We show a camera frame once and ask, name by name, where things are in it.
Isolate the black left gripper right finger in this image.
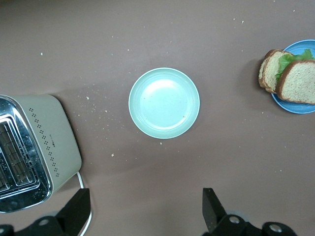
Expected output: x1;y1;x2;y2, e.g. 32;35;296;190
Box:
202;188;228;233

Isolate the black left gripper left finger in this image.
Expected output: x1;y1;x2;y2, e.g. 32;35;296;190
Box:
56;188;92;236

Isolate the brown bread slice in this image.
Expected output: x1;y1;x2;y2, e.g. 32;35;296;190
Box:
275;59;315;106
258;49;295;94

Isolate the green lettuce leaf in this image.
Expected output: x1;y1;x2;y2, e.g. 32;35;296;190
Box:
275;48;315;80

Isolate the light green plate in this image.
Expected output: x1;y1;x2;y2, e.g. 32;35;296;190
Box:
128;67;201;140

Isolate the blue plate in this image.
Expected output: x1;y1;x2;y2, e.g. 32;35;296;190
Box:
270;39;315;115

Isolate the beige chrome toaster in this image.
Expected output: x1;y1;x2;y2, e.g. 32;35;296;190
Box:
0;94;83;214

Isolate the white toaster power cable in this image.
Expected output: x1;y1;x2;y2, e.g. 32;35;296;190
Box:
75;171;93;236

